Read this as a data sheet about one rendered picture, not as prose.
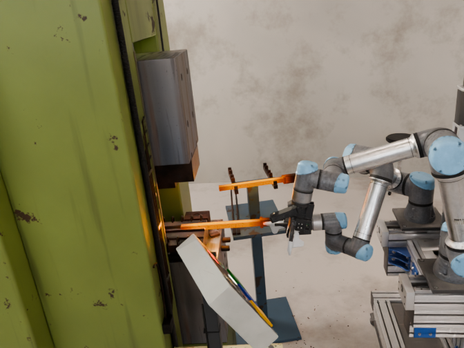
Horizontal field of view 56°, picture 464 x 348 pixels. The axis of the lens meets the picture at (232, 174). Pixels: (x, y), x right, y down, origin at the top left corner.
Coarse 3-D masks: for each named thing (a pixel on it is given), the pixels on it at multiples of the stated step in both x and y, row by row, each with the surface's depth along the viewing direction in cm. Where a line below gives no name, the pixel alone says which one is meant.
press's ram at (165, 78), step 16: (144, 64) 154; (160, 64) 154; (176, 64) 154; (144, 80) 156; (160, 80) 156; (176, 80) 156; (144, 96) 158; (160, 96) 158; (176, 96) 158; (192, 96) 185; (160, 112) 160; (176, 112) 160; (192, 112) 184; (160, 128) 162; (176, 128) 162; (192, 128) 179; (160, 144) 165; (176, 144) 164; (192, 144) 176; (160, 160) 167; (176, 160) 167
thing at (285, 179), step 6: (288, 174) 232; (294, 174) 232; (258, 180) 231; (264, 180) 230; (270, 180) 230; (282, 180) 231; (288, 180) 232; (294, 180) 233; (222, 186) 228; (228, 186) 228; (240, 186) 229; (246, 186) 229; (252, 186) 230
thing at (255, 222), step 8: (184, 224) 198; (192, 224) 197; (200, 224) 196; (208, 224) 195; (216, 224) 195; (224, 224) 194; (232, 224) 194; (240, 224) 194; (248, 224) 194; (256, 224) 194
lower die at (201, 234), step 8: (168, 224) 202; (176, 224) 200; (168, 232) 196; (176, 232) 195; (184, 232) 195; (192, 232) 194; (200, 232) 193; (208, 232) 205; (184, 240) 190; (200, 240) 188; (168, 248) 187
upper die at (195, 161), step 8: (192, 160) 174; (160, 168) 174; (168, 168) 174; (176, 168) 174; (184, 168) 173; (192, 168) 173; (160, 176) 175; (168, 176) 175; (176, 176) 175; (184, 176) 175; (192, 176) 174
